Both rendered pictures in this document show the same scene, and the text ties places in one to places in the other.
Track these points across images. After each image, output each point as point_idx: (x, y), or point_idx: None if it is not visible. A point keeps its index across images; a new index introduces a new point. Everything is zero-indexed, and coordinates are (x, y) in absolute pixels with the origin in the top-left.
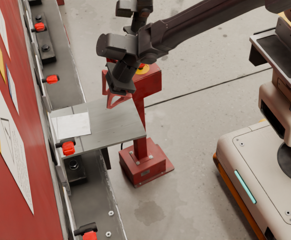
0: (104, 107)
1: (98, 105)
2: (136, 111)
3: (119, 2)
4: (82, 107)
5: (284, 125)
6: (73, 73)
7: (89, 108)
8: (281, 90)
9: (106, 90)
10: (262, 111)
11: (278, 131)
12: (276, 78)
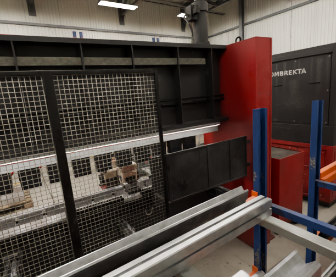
0: (146, 169)
1: (146, 170)
2: (147, 166)
3: (101, 173)
4: (147, 171)
5: (134, 173)
6: (123, 188)
7: (147, 170)
8: (126, 170)
9: (146, 162)
10: (127, 179)
11: (134, 177)
12: (123, 169)
